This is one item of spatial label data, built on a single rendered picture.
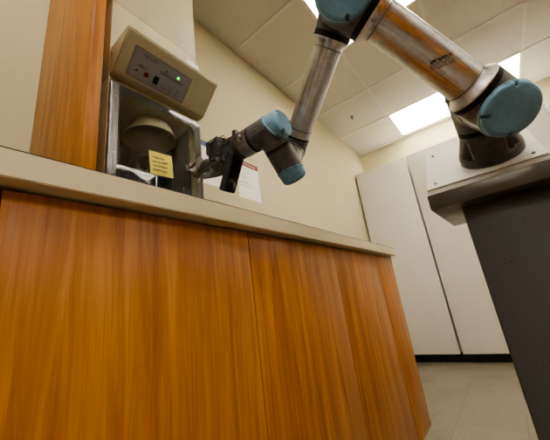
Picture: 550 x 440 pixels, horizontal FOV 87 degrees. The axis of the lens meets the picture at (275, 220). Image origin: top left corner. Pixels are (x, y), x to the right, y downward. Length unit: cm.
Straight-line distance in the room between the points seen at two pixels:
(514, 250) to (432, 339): 269
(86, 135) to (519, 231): 102
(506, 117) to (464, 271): 270
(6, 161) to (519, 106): 87
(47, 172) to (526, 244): 93
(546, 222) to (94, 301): 91
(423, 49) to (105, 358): 79
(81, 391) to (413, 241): 328
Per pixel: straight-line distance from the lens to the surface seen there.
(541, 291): 88
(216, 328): 61
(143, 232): 55
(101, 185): 51
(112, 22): 120
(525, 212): 89
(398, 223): 356
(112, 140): 92
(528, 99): 81
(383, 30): 75
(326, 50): 87
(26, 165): 49
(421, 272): 347
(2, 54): 152
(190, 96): 113
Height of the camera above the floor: 71
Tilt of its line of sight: 17 degrees up
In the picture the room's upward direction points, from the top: 7 degrees counter-clockwise
